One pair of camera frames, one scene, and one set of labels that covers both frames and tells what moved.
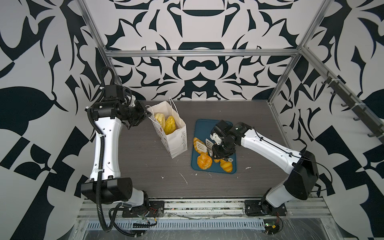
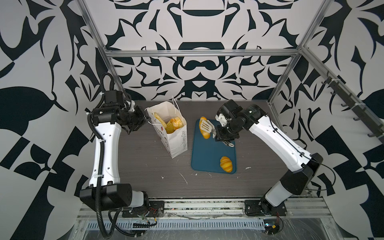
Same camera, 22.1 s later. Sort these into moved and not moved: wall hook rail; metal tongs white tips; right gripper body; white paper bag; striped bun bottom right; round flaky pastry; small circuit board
Moved: metal tongs white tips; round flaky pastry; right gripper body
Not moved: white paper bag; wall hook rail; striped bun bottom right; small circuit board
